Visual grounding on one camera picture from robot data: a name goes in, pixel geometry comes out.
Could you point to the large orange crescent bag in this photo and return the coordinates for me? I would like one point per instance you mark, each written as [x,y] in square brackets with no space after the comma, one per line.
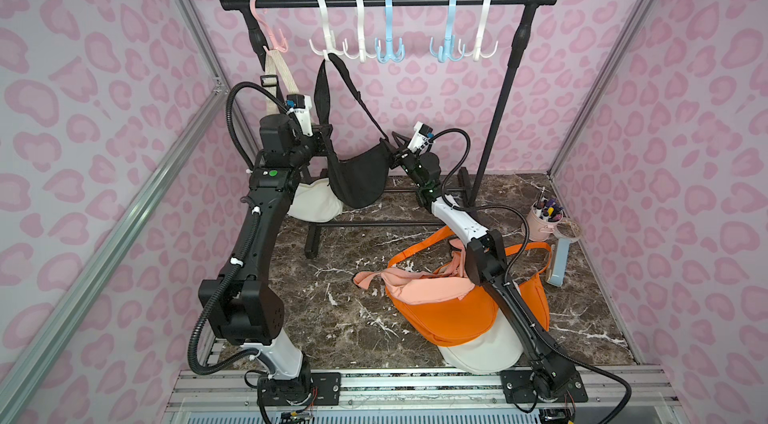
[482,309]

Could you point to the grey blue flat box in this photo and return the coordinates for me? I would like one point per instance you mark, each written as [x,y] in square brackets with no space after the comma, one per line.
[557,268]

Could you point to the small orange sling bag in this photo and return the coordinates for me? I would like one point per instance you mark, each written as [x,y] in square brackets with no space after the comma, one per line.
[443,324]

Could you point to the tape roll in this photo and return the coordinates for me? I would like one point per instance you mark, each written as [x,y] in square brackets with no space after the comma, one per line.
[567,229]

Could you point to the pink shoulder bag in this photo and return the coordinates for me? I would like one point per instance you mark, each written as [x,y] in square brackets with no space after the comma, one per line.
[448,282]

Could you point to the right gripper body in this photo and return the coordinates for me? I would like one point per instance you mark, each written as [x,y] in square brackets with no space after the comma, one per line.
[399,154]

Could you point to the light blue hook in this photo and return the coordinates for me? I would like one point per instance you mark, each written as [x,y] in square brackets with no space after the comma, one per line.
[452,48]
[387,49]

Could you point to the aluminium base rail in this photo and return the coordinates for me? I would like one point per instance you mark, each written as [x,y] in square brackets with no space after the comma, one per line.
[638,394]

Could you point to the black sling bag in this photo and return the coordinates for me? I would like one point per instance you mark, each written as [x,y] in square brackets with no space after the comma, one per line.
[361,180]

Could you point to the white plastic hook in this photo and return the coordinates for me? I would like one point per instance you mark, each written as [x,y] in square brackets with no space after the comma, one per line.
[362,55]
[477,54]
[330,44]

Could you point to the cream white crescent bag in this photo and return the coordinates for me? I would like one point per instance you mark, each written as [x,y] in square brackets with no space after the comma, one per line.
[496,350]

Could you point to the pink plastic hook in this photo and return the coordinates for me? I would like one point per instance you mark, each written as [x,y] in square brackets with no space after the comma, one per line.
[272,42]

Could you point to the black garment rack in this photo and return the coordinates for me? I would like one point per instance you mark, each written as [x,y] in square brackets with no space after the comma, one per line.
[275,84]

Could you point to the light blue hook left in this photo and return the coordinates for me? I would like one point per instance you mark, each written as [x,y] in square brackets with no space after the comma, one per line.
[387,49]

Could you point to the light blue hook right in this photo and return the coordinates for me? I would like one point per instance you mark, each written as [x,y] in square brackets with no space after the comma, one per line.
[452,48]

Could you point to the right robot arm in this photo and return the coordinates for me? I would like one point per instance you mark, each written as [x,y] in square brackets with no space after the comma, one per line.
[554,373]

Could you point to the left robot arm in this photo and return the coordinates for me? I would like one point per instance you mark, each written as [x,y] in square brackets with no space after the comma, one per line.
[242,316]

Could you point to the white plastic hook right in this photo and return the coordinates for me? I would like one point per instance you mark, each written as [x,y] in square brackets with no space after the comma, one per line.
[477,54]

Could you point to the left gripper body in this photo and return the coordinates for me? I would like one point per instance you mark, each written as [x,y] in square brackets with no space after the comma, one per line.
[321,140]

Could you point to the pink pen cup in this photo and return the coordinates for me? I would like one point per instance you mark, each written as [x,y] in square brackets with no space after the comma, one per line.
[543,217]

